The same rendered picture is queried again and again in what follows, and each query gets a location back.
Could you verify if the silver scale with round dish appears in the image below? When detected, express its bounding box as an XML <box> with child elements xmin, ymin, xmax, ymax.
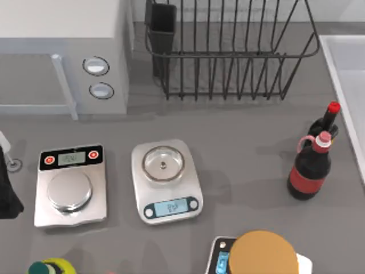
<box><xmin>131</xmin><ymin>138</ymin><xmax>204</xmax><ymax>225</ymax></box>

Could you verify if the small microwave knob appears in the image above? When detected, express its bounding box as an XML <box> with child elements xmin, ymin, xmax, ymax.
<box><xmin>88</xmin><ymin>82</ymin><xmax>115</xmax><ymax>100</ymax></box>

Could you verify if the black cutlery holder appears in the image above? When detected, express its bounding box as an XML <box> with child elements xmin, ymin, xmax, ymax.
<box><xmin>144</xmin><ymin>0</ymin><xmax>177</xmax><ymax>77</ymax></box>

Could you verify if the large microwave knob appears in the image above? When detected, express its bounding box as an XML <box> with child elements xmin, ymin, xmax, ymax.
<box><xmin>82</xmin><ymin>55</ymin><xmax>111</xmax><ymax>77</ymax></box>

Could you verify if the silver scale with black panel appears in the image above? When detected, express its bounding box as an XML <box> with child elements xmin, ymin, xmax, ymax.
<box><xmin>34</xmin><ymin>143</ymin><xmax>108</xmax><ymax>229</ymax></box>

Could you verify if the white scale with blue display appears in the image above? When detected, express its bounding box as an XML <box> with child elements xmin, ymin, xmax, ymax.
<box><xmin>204</xmin><ymin>236</ymin><xmax>313</xmax><ymax>274</ymax></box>

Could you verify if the dark bottle with pink cap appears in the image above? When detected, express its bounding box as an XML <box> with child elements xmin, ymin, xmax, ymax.
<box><xmin>286</xmin><ymin>131</ymin><xmax>332</xmax><ymax>201</ymax></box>

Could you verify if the brown round lid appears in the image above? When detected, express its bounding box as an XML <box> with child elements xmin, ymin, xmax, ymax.
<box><xmin>228</xmin><ymin>230</ymin><xmax>299</xmax><ymax>274</ymax></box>

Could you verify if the dark bottle with red cap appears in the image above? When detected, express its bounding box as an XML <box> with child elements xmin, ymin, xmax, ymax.
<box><xmin>307</xmin><ymin>101</ymin><xmax>341</xmax><ymax>144</ymax></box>

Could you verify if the pale microwave oven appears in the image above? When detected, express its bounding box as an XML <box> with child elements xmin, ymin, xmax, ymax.
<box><xmin>0</xmin><ymin>0</ymin><xmax>129</xmax><ymax>120</ymax></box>

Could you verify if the white sink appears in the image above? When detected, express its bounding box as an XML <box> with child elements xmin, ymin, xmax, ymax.
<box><xmin>318</xmin><ymin>34</ymin><xmax>365</xmax><ymax>187</ymax></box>

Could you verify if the yellow-green bottle with teal cap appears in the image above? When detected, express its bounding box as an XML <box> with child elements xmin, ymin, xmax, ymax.
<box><xmin>27</xmin><ymin>257</ymin><xmax>77</xmax><ymax>274</ymax></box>

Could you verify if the black wire dish rack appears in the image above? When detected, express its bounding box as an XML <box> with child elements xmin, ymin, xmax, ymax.
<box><xmin>144</xmin><ymin>0</ymin><xmax>321</xmax><ymax>102</ymax></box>

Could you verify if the microwave door handle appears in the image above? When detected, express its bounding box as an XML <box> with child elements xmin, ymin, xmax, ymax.
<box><xmin>51</xmin><ymin>54</ymin><xmax>79</xmax><ymax>120</ymax></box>

